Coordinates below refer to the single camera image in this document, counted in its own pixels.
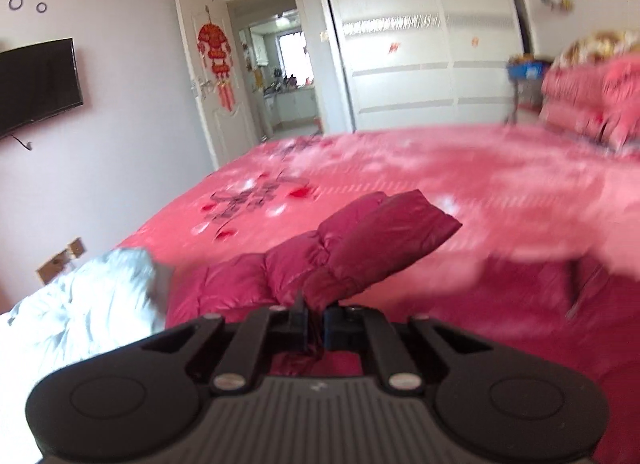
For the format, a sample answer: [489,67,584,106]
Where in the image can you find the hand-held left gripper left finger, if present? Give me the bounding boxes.
[140,291,309,392]

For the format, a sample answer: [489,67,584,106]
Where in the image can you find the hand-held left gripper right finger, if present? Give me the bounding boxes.
[322,305,503,392]

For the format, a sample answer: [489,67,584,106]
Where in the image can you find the dark red down jacket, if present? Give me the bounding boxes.
[165,189,640,425]

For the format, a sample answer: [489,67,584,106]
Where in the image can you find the pink bed blanket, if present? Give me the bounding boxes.
[112,124,640,295]

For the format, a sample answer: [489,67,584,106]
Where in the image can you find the white room door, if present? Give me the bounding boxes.
[175,0,261,170]

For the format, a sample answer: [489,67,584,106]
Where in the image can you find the white kitchen cabinet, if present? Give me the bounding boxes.
[264,86,321,129]

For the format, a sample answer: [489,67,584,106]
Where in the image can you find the white duvet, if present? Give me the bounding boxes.
[0,247,176,464]

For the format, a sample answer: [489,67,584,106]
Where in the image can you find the white sliding wardrobe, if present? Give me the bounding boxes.
[315,0,531,132]

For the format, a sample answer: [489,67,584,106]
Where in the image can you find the red hanging knot decoration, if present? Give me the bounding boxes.
[197,19,237,112]

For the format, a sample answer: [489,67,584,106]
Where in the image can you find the folded pink quilt stack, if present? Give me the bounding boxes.
[540,57,640,155]

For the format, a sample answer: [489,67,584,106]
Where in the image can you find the gold floral quilt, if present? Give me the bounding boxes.
[552,29,640,72]

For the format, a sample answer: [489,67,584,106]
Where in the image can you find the wooden wall socket panel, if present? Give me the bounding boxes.
[36,237,87,282]

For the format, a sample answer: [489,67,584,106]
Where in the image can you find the black wall television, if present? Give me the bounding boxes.
[0,38,84,140]

